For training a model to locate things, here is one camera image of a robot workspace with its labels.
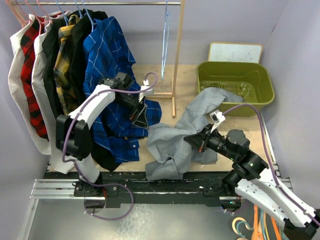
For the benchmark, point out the yellow hanger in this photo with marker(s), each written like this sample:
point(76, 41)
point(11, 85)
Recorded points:
point(265, 231)

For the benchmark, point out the small whiteboard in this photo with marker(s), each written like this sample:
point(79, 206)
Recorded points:
point(235, 52)

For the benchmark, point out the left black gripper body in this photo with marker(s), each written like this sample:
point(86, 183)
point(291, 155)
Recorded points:
point(132, 104)

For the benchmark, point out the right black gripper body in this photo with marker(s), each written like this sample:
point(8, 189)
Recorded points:
point(213, 140)

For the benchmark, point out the black dark shirt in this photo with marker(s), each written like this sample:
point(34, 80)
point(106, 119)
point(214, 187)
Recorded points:
point(50, 47)

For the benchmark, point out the yellow plaid shirt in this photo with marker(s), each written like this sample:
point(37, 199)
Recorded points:
point(66, 88)

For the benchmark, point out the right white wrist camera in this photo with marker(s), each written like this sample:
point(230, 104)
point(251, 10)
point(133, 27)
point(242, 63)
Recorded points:
point(217, 118)

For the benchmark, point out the red plaid shirt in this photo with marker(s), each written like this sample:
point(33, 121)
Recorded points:
point(27, 46)

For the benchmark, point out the metal clothes rail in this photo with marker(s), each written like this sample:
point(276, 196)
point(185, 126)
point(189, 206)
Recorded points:
point(53, 3)

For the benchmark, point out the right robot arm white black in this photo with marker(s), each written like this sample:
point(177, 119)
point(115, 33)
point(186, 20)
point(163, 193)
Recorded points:
point(255, 180)

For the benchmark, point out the wooden clothes rack frame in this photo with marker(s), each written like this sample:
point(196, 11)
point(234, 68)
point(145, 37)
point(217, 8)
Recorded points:
point(161, 95)

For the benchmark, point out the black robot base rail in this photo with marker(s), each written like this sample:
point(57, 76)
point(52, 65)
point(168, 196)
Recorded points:
point(126, 187)

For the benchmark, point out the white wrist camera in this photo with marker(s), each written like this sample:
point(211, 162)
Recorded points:
point(217, 118)
point(145, 90)

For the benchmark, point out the beige shirt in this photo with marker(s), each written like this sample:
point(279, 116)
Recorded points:
point(17, 92)

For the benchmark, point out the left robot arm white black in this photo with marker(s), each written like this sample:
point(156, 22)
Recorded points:
point(73, 132)

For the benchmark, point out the pink hanger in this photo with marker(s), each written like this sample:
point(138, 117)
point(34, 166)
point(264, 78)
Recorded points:
point(23, 17)

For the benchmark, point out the light blue hanger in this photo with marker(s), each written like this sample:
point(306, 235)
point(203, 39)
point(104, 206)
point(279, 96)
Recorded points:
point(165, 40)

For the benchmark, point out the blue plaid shirt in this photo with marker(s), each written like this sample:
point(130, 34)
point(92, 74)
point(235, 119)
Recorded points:
point(107, 53)

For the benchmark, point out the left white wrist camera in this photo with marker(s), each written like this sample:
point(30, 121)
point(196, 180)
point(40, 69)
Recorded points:
point(145, 90)

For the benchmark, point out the olive green plastic bin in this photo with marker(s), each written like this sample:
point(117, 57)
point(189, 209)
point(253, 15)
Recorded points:
point(248, 80)

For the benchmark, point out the grey shirt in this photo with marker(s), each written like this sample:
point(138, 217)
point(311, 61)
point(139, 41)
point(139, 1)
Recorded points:
point(173, 156)

